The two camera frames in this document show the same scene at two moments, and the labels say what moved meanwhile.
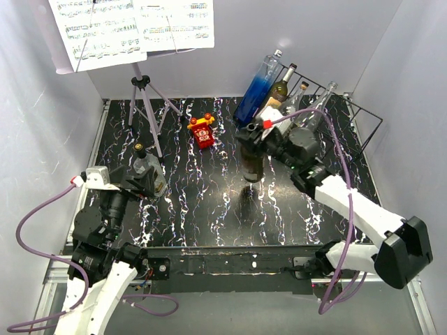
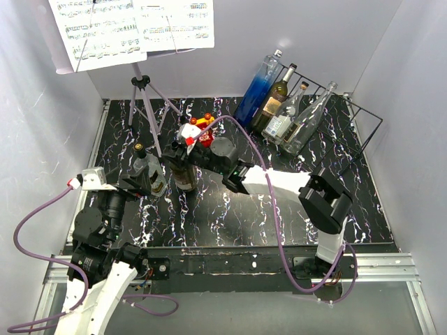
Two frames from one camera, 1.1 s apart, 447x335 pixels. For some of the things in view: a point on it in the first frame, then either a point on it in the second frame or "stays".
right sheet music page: x=166 y=25 stays
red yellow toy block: x=202 y=130 stays
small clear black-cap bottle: x=144 y=160 stays
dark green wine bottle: x=253 y=165 -> x=185 y=178
